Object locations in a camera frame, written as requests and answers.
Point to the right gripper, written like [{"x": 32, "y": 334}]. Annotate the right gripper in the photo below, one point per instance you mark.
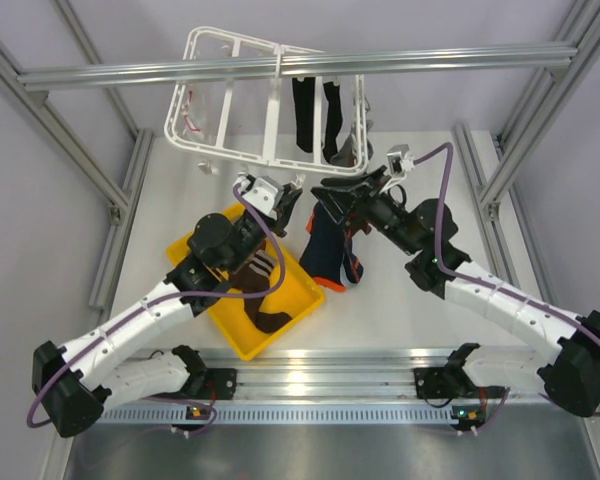
[{"x": 339, "y": 204}]

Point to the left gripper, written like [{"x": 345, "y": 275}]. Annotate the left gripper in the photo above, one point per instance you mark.
[{"x": 285, "y": 210}]

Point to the brown sock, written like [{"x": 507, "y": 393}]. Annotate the brown sock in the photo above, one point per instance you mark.
[{"x": 254, "y": 277}]

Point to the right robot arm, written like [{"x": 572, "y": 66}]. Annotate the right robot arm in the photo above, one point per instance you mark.
[{"x": 565, "y": 364}]

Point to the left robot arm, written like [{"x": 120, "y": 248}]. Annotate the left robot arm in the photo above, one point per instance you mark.
[{"x": 76, "y": 382}]

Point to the white clip drying hanger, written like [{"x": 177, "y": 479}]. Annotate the white clip drying hanger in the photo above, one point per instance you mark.
[{"x": 253, "y": 122}]

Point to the grey sock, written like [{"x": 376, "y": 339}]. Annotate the grey sock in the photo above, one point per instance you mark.
[{"x": 346, "y": 156}]

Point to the navy orange underwear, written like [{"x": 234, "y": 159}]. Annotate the navy orange underwear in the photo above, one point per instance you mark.
[{"x": 328, "y": 257}]

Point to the yellow plastic tray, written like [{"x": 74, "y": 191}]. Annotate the yellow plastic tray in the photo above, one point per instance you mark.
[{"x": 298, "y": 296}]

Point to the black sock right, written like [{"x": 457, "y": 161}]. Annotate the black sock right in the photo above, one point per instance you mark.
[{"x": 334, "y": 119}]

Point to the black sock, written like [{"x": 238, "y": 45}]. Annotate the black sock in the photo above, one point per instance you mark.
[
  {"x": 303, "y": 91},
  {"x": 334, "y": 119}
]

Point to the black sock left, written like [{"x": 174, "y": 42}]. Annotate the black sock left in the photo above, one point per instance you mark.
[{"x": 303, "y": 91}]

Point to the aluminium crossbar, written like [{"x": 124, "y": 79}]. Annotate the aluminium crossbar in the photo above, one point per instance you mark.
[{"x": 552, "y": 54}]

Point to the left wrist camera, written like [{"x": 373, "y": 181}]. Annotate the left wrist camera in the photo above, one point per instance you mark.
[{"x": 263, "y": 193}]

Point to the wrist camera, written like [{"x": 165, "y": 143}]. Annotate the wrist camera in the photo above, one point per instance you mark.
[
  {"x": 400, "y": 161},
  {"x": 263, "y": 193}
]

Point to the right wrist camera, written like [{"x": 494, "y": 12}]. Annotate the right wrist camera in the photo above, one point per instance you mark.
[{"x": 400, "y": 161}]

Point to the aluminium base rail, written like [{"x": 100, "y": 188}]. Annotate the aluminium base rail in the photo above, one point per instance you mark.
[{"x": 327, "y": 376}]

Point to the slotted cable duct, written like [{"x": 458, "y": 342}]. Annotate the slotted cable duct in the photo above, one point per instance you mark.
[{"x": 296, "y": 414}]

